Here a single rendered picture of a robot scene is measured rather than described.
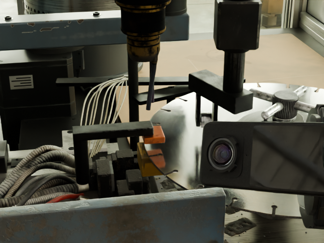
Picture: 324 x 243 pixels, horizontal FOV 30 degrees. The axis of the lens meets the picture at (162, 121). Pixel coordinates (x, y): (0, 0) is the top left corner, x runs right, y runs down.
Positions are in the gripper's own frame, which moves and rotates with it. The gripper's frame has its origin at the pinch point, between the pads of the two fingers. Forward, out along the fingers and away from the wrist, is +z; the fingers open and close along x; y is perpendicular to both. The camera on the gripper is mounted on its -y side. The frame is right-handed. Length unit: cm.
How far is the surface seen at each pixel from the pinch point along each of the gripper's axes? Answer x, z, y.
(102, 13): 22.6, 26.7, -24.4
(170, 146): 3.3, 15.0, -12.7
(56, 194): -3.2, 13.6, -25.2
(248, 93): 8.8, 9.3, -4.4
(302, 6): 57, 118, 15
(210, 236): -6.0, 0.4, -7.5
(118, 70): 26, 78, -30
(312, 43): 43, 108, 17
